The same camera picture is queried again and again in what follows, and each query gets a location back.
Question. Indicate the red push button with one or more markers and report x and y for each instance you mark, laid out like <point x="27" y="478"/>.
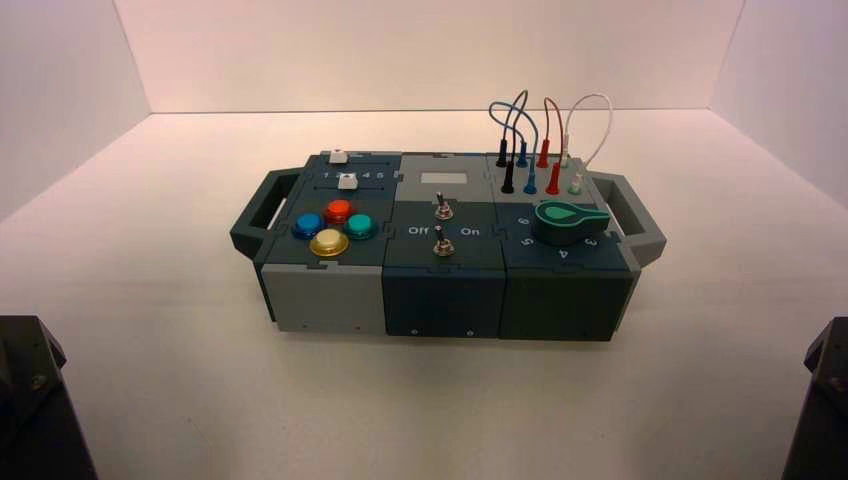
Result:
<point x="339" y="211"/>

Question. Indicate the green push button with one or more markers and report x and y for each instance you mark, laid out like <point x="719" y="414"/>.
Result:
<point x="361" y="226"/>

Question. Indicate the yellow push button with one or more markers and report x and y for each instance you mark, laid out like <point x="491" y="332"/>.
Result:
<point x="328" y="242"/>

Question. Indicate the blue push button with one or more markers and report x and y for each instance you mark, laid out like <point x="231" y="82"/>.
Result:
<point x="308" y="225"/>

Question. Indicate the grey and teal task box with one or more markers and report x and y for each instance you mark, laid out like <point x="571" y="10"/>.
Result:
<point x="444" y="295"/>

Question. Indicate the small grey display screen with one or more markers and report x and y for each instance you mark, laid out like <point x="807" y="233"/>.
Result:
<point x="444" y="179"/>

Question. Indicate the white slider knob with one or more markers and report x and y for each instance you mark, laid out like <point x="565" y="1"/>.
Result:
<point x="348" y="182"/>
<point x="338" y="156"/>

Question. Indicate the green rotary knob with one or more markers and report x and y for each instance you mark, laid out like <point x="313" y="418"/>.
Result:
<point x="563" y="222"/>

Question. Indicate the metal toggle switch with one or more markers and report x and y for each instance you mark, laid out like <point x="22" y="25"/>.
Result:
<point x="442" y="209"/>
<point x="442" y="246"/>

